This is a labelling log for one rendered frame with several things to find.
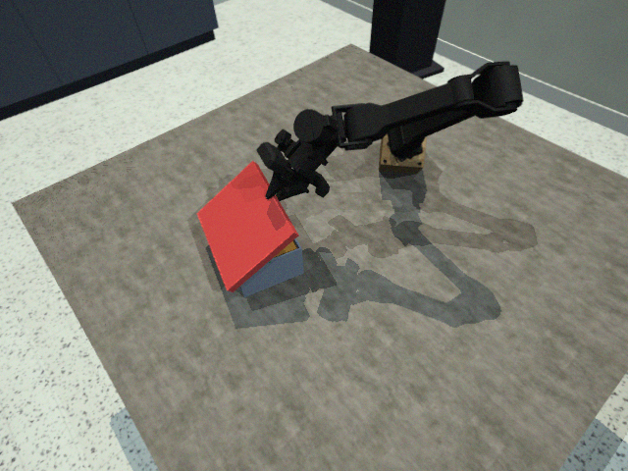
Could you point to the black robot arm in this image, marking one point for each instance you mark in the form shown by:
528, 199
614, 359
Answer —
495, 92

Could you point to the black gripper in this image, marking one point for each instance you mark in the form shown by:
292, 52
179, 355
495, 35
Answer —
288, 182

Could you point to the red lid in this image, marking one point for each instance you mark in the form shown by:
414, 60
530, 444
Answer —
244, 229

